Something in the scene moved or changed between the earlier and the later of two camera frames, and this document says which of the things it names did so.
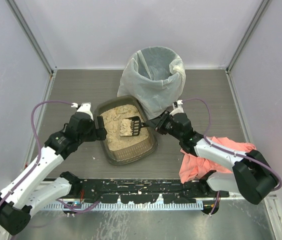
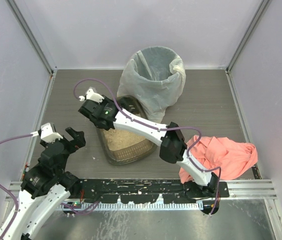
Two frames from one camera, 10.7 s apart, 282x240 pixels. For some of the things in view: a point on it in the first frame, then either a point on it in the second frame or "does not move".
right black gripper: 161,122 → 88,111
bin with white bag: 155,76 does not move
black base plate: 138,191 does not move
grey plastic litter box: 127,141 does not move
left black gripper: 100,127 → 62,141
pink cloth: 191,166 does not move
